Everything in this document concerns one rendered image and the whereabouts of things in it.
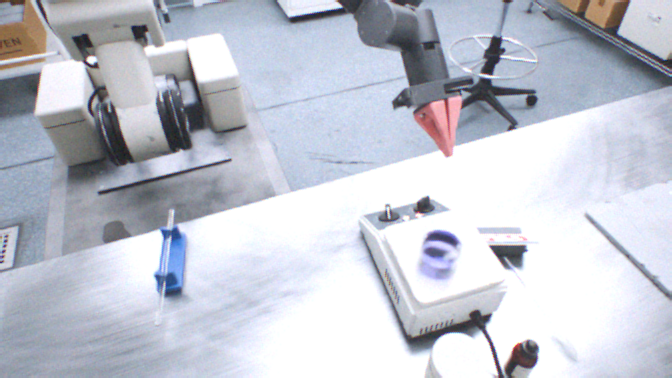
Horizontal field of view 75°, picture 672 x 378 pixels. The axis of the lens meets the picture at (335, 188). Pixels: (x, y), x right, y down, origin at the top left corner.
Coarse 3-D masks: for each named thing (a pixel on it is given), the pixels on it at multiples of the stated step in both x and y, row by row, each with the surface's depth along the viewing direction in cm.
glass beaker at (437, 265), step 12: (432, 216) 50; (444, 216) 50; (456, 216) 50; (432, 228) 52; (444, 228) 52; (456, 228) 51; (468, 228) 49; (420, 240) 50; (468, 240) 48; (420, 252) 51; (432, 252) 48; (444, 252) 47; (456, 252) 47; (420, 264) 51; (432, 264) 49; (444, 264) 49; (456, 264) 50; (432, 276) 51; (444, 276) 51
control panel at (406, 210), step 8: (432, 200) 68; (392, 208) 68; (400, 208) 67; (408, 208) 67; (440, 208) 65; (448, 208) 64; (368, 216) 66; (376, 216) 66; (400, 216) 64; (408, 216) 64; (416, 216) 63; (424, 216) 63; (376, 224) 63; (384, 224) 62; (392, 224) 62
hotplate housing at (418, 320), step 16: (368, 224) 64; (368, 240) 64; (384, 240) 59; (384, 256) 58; (384, 272) 59; (400, 272) 55; (400, 288) 54; (496, 288) 53; (400, 304) 55; (416, 304) 52; (432, 304) 52; (448, 304) 52; (464, 304) 53; (480, 304) 54; (496, 304) 56; (416, 320) 52; (432, 320) 53; (448, 320) 55; (464, 320) 56; (480, 320) 54; (416, 336) 56
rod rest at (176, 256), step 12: (180, 240) 67; (168, 252) 65; (180, 252) 65; (168, 264) 64; (180, 264) 64; (156, 276) 60; (168, 276) 60; (180, 276) 62; (156, 288) 61; (168, 288) 61; (180, 288) 62
